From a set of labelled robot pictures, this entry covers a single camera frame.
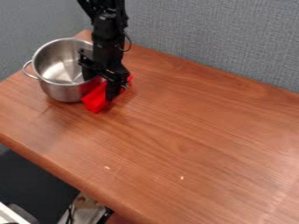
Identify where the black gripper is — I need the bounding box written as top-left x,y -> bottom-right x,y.
79,48 -> 129,102

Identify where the red block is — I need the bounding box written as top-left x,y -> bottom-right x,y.
80,74 -> 136,115

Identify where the stainless steel pot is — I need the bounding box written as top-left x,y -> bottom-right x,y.
23,38 -> 103,103

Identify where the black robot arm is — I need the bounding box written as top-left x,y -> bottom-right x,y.
77,0 -> 129,102

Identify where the white object at corner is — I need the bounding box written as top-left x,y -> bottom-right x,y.
0,202 -> 31,224

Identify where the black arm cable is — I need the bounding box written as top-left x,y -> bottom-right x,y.
119,31 -> 133,53

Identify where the white table leg frame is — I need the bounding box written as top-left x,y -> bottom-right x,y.
57,192 -> 113,224

